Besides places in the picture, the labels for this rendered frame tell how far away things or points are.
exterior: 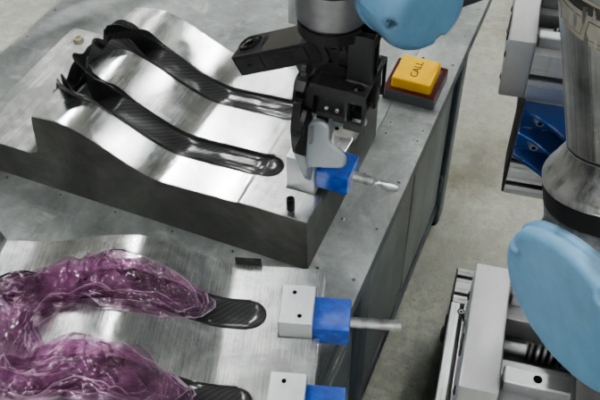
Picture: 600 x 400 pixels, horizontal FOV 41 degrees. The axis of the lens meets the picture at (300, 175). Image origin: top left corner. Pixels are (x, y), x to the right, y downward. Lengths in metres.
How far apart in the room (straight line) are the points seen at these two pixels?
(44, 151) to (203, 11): 0.45
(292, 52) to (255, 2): 0.61
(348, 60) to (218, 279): 0.29
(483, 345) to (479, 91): 1.85
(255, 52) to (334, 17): 0.13
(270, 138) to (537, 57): 0.35
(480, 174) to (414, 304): 0.48
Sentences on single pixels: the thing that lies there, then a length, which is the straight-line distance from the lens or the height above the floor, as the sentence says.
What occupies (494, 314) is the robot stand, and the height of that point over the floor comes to 0.99.
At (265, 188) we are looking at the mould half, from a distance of 0.98.
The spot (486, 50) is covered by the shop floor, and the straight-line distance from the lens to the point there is 2.71.
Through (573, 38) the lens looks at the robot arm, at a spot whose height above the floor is 1.35.
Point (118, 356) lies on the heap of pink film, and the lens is 0.83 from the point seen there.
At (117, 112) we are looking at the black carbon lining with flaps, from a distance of 1.07.
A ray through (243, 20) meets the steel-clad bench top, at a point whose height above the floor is 0.80.
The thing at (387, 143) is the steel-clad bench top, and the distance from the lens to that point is 1.17.
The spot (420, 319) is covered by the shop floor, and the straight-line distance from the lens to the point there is 1.95.
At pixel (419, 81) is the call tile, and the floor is 0.84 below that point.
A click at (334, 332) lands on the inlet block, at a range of 0.88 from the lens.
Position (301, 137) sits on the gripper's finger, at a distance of 0.88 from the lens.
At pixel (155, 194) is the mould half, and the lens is 1.04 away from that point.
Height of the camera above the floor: 1.60
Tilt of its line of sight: 46 degrees down
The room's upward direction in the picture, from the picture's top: 1 degrees counter-clockwise
